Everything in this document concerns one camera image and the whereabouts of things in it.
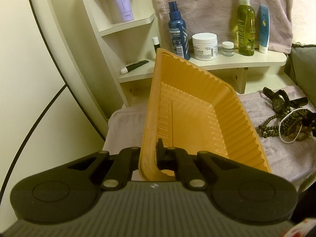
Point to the small white cream jar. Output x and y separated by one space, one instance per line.
227 48

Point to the pink hanging towel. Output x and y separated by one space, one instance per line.
220 17

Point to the black wrist watch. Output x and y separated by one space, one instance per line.
281 102

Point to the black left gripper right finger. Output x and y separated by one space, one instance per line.
180 162

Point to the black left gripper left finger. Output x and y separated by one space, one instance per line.
121 169

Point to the large white cream jar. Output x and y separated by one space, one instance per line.
205 46

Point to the dark blue spray bottle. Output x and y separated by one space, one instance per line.
178 32

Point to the green olive oil spray bottle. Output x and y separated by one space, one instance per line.
246 28

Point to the small black white-capped stick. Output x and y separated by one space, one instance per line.
156 43

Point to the cream wooden corner shelf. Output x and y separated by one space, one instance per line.
123 44

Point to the orange plastic tray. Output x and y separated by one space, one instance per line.
192 109

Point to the grey-green pillow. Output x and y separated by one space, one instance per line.
300 67

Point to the black tube with white cap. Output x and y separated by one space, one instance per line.
133 66

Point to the blue and white tube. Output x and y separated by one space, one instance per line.
264 29

